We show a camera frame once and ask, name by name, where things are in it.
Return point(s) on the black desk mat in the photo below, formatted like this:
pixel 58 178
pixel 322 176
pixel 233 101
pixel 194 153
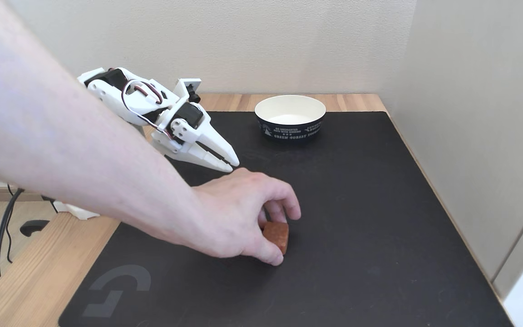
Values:
pixel 357 218

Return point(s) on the brown block toy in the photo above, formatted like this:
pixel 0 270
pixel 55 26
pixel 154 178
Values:
pixel 278 235

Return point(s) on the white and navy paper bowl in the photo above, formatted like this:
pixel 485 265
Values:
pixel 288 119

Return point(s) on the black and orange clamp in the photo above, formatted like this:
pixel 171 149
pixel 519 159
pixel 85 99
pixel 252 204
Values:
pixel 34 226

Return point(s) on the person's hand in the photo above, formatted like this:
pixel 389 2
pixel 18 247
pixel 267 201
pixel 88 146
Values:
pixel 234 213

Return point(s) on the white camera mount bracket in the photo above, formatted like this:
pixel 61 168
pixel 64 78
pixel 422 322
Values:
pixel 188 86

